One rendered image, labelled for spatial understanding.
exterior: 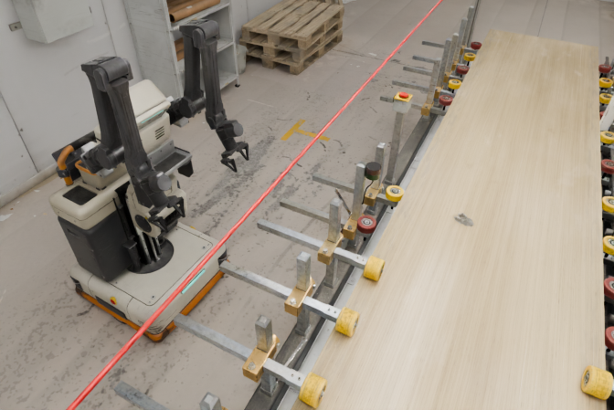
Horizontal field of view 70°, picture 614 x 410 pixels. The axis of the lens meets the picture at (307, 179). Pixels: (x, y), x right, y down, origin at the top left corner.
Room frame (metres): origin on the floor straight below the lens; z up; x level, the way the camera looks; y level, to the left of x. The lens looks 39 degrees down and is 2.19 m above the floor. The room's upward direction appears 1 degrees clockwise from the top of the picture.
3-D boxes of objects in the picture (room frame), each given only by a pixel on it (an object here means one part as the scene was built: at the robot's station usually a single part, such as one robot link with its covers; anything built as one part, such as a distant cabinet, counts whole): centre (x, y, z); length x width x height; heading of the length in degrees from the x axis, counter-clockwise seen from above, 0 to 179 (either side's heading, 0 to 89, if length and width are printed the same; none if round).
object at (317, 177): (1.62, -0.23, 0.84); 0.43 x 0.03 x 0.04; 63
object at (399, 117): (1.85, -0.45, 0.93); 0.05 x 0.05 x 0.45; 63
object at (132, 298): (1.68, 0.90, 0.16); 0.67 x 0.64 x 0.25; 61
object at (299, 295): (0.92, 0.02, 0.95); 0.14 x 0.06 x 0.05; 153
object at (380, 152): (1.61, -0.33, 0.87); 0.04 x 0.04 x 0.48; 63
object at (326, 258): (1.14, -0.09, 0.95); 0.14 x 0.06 x 0.05; 153
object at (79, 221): (1.72, 0.98, 0.59); 0.55 x 0.34 x 0.83; 151
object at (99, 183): (1.73, 1.00, 0.87); 0.23 x 0.15 x 0.11; 151
